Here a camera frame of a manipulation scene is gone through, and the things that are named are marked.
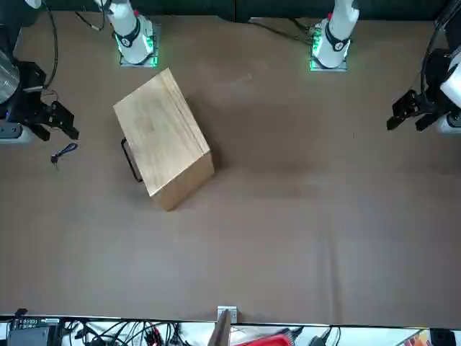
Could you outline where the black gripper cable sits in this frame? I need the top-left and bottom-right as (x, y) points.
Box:
(41, 0), (61, 91)
(419, 0), (461, 97)

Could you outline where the wooden drawer box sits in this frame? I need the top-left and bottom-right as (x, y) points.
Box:
(112, 67), (216, 213)

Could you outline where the wooden board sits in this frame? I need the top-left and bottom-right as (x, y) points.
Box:
(207, 309), (232, 346)

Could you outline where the red plastic tray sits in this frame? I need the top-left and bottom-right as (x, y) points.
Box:
(236, 331), (295, 346)

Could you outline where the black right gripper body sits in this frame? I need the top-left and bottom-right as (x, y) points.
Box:
(6, 60), (51, 128)

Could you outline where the black base cable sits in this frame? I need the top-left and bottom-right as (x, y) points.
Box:
(248, 16), (318, 44)

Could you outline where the key with blue strap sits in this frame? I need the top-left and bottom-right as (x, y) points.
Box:
(51, 142), (79, 171)

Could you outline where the small black box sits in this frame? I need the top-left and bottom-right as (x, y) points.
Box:
(430, 328), (457, 346)

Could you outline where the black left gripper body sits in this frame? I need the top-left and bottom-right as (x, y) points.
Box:
(417, 48), (453, 116)

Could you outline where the black drawer handle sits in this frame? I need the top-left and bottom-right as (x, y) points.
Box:
(120, 138), (144, 184)

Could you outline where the black cable with silver ferrule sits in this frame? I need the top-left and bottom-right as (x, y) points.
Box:
(74, 0), (109, 32)

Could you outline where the black power adapter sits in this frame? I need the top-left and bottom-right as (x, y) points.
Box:
(6, 316), (61, 346)

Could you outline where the colourful booklet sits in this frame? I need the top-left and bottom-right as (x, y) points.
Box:
(402, 329), (431, 346)

